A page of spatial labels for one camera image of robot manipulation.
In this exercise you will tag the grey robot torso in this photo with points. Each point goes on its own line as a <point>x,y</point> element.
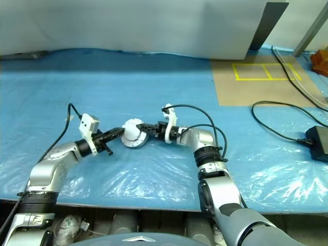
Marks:
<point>143,241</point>

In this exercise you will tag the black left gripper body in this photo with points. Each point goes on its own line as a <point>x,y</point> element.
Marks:
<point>98,142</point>

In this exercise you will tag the slanted aluminium frame bar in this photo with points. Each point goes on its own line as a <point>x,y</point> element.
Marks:
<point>310,30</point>

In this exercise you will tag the orange-brown wooden block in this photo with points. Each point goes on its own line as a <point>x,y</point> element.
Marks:
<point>320,62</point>

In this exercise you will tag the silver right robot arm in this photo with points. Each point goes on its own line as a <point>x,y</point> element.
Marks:
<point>202,139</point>

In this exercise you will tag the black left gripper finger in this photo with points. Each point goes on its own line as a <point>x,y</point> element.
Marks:
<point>112,132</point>
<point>114,136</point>

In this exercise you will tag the silver motor end cap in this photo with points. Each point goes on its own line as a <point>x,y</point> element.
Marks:
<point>129,133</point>

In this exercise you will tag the grey rounded cylinder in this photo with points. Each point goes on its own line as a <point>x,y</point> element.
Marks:
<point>123,223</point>
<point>197,225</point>

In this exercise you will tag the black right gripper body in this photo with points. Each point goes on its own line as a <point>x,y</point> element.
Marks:
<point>161,130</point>

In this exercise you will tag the black power adapter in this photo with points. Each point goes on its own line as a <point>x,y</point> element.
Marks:
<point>319,143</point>

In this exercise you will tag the large white panel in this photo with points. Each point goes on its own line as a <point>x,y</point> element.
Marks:
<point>128,25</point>

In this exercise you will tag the blue plastic table sheet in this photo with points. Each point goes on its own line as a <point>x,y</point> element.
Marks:
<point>128,84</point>

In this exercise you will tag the yellow tape rectangle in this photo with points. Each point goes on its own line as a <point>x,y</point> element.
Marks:
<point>256,79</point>

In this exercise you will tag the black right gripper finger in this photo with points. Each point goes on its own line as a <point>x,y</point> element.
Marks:
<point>152,133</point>
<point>148,127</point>

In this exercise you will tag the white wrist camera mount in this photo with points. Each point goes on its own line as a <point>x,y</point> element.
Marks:
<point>85,125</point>
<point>170,123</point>

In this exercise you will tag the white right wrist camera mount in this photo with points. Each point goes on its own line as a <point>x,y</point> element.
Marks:
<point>170,123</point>

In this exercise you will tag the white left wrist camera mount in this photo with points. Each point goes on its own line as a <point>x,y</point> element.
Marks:
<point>85,125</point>

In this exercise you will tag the brown cardboard mat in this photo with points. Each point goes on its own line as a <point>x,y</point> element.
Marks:
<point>230,89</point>

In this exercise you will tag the small white plug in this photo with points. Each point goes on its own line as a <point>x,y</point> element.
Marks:
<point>85,225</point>

